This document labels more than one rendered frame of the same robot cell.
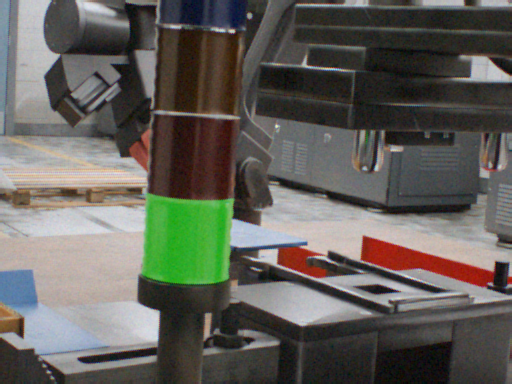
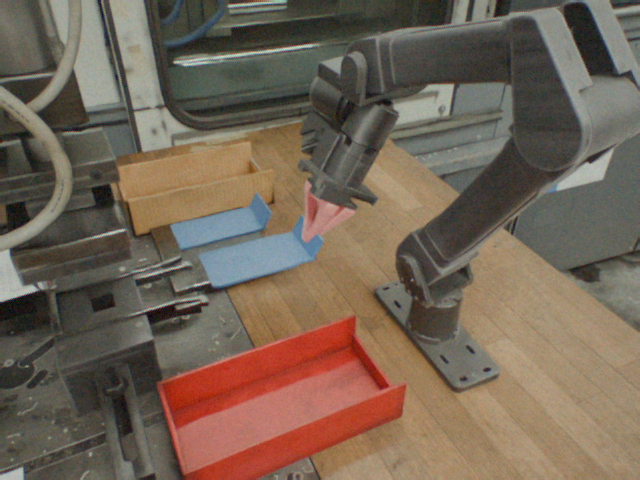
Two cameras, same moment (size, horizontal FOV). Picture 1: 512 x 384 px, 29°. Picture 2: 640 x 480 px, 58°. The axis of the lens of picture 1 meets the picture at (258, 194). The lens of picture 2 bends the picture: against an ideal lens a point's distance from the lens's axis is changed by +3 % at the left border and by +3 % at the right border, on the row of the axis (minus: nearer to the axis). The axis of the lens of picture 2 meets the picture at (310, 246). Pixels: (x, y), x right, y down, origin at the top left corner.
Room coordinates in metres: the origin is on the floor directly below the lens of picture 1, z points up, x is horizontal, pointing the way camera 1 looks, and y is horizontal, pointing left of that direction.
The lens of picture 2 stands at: (1.05, -0.53, 1.46)
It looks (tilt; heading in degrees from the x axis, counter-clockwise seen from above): 38 degrees down; 102
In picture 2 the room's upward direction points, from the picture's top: straight up
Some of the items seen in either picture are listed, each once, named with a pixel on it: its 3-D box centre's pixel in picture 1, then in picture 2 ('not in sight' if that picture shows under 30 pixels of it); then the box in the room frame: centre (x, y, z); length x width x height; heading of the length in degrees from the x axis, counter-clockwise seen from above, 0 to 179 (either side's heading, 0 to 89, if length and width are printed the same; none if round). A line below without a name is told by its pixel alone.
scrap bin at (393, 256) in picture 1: (403, 291); (282, 399); (0.94, -0.15, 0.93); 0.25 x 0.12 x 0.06; 36
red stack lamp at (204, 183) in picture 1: (192, 154); not in sight; (0.42, 0.03, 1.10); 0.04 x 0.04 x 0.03
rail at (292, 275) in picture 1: (325, 300); (108, 285); (0.69, -0.05, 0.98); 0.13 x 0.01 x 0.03; 36
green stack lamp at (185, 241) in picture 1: (187, 235); not in sight; (0.42, 0.03, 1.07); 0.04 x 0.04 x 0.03
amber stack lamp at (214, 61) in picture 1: (198, 71); not in sight; (0.42, 0.03, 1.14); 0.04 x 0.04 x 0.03
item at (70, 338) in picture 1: (26, 310); (221, 219); (0.76, 0.17, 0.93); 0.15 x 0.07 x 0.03; 36
